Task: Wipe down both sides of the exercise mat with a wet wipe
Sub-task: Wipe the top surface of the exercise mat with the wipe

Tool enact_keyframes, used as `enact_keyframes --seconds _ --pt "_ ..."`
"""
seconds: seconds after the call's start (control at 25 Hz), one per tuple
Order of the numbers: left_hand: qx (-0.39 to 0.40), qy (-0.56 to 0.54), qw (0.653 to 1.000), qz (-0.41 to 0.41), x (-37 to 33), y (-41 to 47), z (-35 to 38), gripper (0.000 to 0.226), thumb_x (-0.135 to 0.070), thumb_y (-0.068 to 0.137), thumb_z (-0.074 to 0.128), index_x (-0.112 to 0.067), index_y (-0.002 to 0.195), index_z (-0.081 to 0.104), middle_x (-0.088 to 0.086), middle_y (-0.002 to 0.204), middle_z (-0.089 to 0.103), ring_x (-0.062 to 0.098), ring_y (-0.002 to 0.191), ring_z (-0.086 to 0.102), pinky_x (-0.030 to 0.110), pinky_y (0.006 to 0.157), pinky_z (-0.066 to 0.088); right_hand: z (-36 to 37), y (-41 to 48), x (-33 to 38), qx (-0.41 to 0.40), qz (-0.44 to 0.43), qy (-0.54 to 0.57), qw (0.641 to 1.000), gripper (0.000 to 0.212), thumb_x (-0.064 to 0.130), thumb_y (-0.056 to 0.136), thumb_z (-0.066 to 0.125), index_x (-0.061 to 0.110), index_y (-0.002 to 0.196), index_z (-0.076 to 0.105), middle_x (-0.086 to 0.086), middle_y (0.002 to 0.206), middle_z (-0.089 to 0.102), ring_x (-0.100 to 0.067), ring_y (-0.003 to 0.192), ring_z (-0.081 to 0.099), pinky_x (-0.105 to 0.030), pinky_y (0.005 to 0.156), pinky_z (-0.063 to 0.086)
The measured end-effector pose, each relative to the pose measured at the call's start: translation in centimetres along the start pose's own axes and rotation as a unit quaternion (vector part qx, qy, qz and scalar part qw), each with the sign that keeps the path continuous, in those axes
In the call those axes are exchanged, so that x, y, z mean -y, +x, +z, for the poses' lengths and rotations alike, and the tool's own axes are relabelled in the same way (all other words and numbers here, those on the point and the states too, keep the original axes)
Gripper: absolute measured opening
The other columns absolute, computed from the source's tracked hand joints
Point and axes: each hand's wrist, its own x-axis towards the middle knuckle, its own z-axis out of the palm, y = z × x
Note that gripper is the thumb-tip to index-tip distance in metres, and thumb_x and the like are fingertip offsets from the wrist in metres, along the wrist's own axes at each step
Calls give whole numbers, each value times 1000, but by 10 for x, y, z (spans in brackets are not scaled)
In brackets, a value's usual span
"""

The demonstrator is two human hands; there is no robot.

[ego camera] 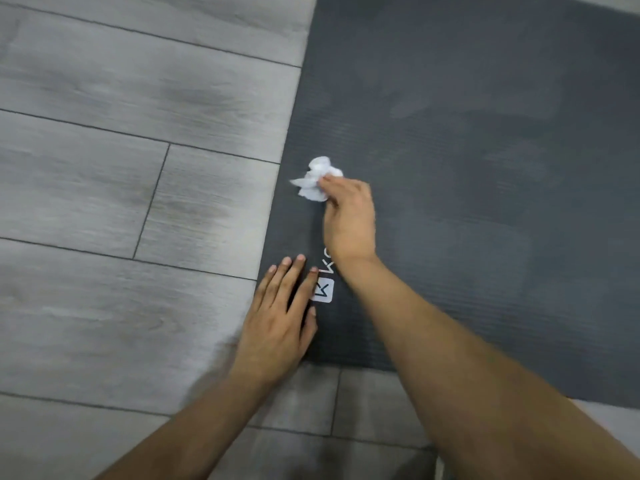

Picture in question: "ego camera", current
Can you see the person's right hand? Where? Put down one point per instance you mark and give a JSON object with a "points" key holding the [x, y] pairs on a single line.
{"points": [[350, 224]]}

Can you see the person's left hand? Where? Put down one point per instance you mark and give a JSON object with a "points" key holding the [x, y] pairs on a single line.
{"points": [[272, 334]]}

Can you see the white wipe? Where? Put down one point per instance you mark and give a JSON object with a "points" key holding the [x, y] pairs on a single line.
{"points": [[315, 177]]}

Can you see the dark grey yoga mat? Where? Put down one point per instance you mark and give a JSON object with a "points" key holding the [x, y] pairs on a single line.
{"points": [[475, 169]]}

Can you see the person's left forearm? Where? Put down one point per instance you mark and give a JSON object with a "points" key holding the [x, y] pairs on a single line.
{"points": [[190, 429]]}

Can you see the person's right forearm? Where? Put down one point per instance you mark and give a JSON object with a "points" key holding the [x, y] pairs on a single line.
{"points": [[475, 384]]}

